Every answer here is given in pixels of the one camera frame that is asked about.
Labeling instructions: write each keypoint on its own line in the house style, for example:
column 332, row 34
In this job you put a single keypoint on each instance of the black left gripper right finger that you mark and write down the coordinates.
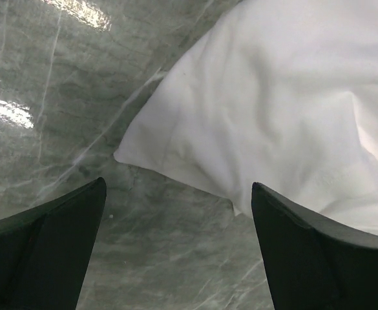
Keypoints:
column 311, row 261

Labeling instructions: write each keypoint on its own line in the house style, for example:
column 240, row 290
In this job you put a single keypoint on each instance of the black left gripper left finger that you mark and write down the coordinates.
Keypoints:
column 45, row 251

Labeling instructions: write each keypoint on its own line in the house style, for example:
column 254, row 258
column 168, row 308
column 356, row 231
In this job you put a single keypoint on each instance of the white printed t-shirt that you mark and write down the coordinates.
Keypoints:
column 283, row 93

